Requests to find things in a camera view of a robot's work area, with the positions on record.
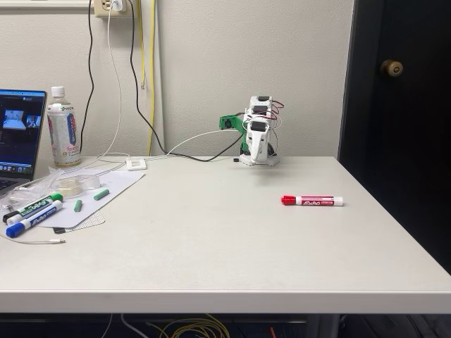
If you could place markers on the red dry-erase marker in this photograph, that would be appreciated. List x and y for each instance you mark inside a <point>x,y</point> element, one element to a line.
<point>317,201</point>

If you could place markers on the green dry-erase marker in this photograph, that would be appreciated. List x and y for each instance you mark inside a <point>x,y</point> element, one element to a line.
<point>35,206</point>

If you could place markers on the blue dry-erase marker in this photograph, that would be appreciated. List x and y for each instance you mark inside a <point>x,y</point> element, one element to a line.
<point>38,218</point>

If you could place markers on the black dry-erase marker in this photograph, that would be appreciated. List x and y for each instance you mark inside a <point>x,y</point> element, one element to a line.
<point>7,215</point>

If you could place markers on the white adapter box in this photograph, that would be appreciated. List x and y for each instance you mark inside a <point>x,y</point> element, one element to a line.
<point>135,164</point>

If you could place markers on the black door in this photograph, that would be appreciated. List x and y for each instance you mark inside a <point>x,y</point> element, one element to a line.
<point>405,141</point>

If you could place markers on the white sheet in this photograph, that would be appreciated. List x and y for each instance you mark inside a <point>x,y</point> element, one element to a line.
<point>116,183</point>

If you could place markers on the brass door knob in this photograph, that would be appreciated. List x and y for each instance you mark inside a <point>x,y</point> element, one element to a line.
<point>391,67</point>

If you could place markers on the clear plastic dish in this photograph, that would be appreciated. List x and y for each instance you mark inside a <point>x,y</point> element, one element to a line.
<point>92,181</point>

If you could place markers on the white mesh pad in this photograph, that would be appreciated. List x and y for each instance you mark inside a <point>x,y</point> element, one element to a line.
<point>93,221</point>

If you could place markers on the white charger plug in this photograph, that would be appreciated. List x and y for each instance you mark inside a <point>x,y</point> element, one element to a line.
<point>118,5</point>

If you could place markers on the beige tape roll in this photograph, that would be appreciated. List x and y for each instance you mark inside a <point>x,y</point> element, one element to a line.
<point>70,186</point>

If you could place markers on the plastic tea bottle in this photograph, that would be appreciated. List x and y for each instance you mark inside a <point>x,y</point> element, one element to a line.
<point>63,134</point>

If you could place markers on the grey table leg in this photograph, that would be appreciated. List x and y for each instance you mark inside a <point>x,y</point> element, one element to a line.
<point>327,327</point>

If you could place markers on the small black flat piece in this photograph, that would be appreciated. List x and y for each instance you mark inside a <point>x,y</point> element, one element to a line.
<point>59,230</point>

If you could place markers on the clear plastic bag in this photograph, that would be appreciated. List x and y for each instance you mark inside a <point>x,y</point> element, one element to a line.
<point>35,186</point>

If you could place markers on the grey laptop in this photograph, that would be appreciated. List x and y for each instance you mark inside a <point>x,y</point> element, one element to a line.
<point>21,141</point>

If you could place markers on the beige wall outlet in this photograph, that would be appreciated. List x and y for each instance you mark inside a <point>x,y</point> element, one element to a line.
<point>102,8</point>

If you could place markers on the white wall trim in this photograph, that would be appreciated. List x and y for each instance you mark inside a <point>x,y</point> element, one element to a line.
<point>35,3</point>

